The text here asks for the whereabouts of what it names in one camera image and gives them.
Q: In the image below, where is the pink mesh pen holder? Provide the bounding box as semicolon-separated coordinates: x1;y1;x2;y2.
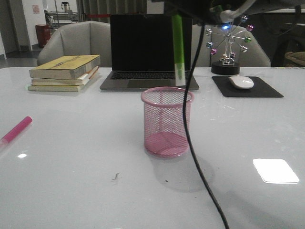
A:
141;87;189;157

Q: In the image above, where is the bottom book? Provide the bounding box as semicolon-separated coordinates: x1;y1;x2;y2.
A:
28;76;94;92

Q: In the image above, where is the grey open laptop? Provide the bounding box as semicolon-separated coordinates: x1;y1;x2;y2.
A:
99;13;200;91

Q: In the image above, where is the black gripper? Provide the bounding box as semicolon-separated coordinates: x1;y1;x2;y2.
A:
164;0;253;24

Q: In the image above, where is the right grey armchair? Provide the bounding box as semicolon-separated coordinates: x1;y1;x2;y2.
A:
196;25;271;67

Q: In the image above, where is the red bin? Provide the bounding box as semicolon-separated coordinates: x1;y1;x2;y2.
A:
35;24;51;48

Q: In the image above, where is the black cable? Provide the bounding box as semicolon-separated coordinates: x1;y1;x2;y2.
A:
183;19;231;229

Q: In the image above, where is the top yellow book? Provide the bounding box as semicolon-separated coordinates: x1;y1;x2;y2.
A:
29;55;101;80

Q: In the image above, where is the ferris wheel desk ornament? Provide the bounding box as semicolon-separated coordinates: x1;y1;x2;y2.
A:
205;22;254;75

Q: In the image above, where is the black mouse pad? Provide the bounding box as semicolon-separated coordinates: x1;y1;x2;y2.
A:
212;76;284;98

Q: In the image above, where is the middle book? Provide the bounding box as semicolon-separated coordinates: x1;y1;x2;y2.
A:
31;66;99;86

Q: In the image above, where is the pink highlighter pen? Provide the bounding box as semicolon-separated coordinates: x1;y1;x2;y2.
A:
0;116;32;150

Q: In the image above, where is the grey armchair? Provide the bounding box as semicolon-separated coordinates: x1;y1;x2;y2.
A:
37;21;112;67
196;25;271;67

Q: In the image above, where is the white computer mouse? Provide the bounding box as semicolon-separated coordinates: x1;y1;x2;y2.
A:
228;75;254;89

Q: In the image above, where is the left grey armchair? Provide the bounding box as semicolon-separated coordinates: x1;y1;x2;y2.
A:
37;21;112;67

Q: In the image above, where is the green highlighter pen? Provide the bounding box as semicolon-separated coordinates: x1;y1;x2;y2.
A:
172;14;185;86

